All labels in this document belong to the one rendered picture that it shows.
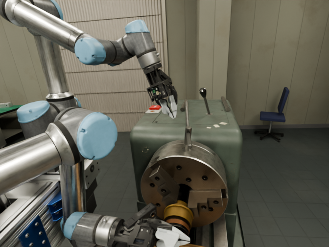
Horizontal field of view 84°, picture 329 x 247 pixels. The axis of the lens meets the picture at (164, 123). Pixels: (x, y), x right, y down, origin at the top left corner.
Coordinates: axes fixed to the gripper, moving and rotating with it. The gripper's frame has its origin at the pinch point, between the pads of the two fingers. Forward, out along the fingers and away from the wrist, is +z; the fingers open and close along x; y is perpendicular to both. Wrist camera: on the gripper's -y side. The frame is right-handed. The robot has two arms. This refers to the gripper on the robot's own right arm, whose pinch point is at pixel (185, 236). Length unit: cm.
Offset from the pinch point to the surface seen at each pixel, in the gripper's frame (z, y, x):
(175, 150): -5.8, -19.4, 15.8
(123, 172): -112, -166, -108
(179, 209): -2.5, -5.4, 4.1
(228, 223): 15.7, -30.8, -26.5
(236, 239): 23, -45, -54
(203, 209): 4.4, -9.8, 0.8
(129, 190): -87, -132, -108
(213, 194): 7.5, -13.3, 4.1
